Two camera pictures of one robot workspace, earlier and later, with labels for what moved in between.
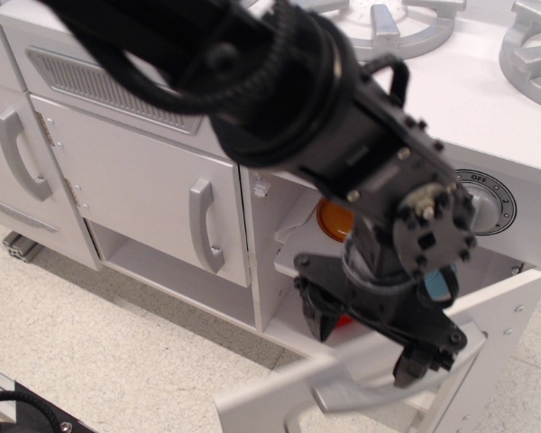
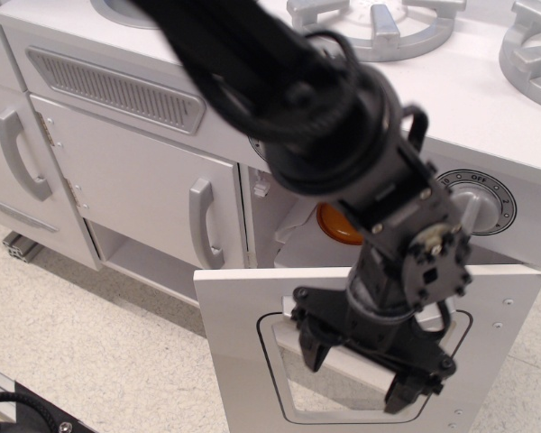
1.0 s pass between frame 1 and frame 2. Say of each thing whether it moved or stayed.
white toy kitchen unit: stayed
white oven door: moved
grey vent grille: stayed
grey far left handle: stayed
